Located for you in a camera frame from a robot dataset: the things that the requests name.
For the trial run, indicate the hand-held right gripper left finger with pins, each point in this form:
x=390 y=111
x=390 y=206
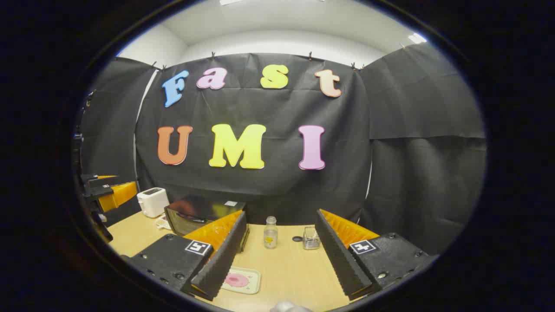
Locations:
x=221 y=255

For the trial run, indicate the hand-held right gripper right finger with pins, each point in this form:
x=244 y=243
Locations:
x=340 y=255

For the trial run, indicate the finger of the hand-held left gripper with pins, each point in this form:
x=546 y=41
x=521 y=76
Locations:
x=117 y=195
x=97 y=177

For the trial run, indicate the pink ham slice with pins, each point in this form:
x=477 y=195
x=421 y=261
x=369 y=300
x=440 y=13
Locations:
x=237 y=281

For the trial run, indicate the white square plate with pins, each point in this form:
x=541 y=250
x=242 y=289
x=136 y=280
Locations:
x=253 y=286

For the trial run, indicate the black electric oven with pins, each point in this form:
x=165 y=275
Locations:
x=204 y=208

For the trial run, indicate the white toaster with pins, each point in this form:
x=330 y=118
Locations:
x=152 y=201

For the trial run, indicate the clear glass bottle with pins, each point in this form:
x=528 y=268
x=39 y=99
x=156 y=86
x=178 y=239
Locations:
x=271 y=236

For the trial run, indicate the ceiling light panel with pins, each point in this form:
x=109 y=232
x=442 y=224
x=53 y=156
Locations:
x=230 y=1
x=417 y=38

